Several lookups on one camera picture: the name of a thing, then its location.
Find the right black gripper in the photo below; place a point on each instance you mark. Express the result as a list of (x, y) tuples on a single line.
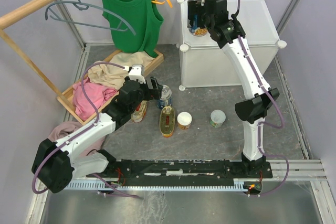
[(194, 7)]

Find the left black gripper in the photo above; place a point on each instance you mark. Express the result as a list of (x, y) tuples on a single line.
[(154, 93)]

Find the dark blue tin can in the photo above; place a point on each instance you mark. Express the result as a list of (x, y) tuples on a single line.
[(166, 97)]

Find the blue soup can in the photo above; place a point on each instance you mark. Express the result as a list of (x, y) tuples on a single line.
[(194, 29)]

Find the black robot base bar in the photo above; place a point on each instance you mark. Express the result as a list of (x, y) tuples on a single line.
[(140, 172)]

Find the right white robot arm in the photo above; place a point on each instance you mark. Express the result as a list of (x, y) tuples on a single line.
[(228, 33)]

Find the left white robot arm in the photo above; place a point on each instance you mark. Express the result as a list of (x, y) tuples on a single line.
[(57, 163)]

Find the oval sardine tin centre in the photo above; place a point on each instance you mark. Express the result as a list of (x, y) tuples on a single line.
[(167, 121)]

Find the oval sardine tin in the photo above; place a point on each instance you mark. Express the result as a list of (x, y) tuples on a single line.
[(167, 121), (140, 112)]

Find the oval sardine tin left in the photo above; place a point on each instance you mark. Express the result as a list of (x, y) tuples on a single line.
[(140, 112)]

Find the small cup white lid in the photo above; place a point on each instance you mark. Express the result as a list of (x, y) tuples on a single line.
[(184, 120)]

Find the beige cloth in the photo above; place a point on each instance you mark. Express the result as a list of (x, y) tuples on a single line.
[(112, 76)]

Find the white plastic cube cabinet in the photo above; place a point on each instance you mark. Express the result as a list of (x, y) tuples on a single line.
[(204, 64)]

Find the pink cloth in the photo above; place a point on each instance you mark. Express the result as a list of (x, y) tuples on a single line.
[(98, 95)]

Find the green tank top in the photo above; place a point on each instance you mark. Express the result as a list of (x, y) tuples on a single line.
[(143, 16)]

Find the wooden clothes rack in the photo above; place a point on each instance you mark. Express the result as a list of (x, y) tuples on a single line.
[(48, 43)]

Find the mauve cloth on floor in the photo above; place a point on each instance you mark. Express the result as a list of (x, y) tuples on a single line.
[(69, 127)]

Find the grey clothes hanger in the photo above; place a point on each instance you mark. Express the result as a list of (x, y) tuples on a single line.
[(86, 9)]

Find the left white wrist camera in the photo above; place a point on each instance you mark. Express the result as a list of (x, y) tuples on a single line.
[(136, 72)]

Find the white slotted cable duct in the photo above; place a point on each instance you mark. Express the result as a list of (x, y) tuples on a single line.
[(96, 184)]

